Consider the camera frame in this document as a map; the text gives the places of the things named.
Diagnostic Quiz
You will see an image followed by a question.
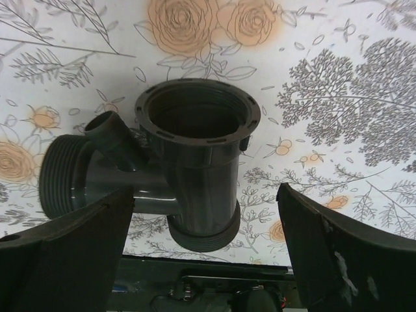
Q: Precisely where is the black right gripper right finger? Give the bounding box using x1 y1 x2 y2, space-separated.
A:
277 183 415 311

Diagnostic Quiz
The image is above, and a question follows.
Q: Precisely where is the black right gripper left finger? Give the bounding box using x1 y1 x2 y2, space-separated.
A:
1 187 134 311

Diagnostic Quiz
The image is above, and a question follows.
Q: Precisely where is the grey tee pipe fitting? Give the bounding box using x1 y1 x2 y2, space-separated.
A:
38 78 261 253

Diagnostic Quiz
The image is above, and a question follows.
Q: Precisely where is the floral table mat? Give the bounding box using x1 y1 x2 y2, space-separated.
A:
1 1 415 266

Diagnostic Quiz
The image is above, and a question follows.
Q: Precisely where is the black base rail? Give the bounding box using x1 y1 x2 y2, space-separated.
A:
106 255 305 311

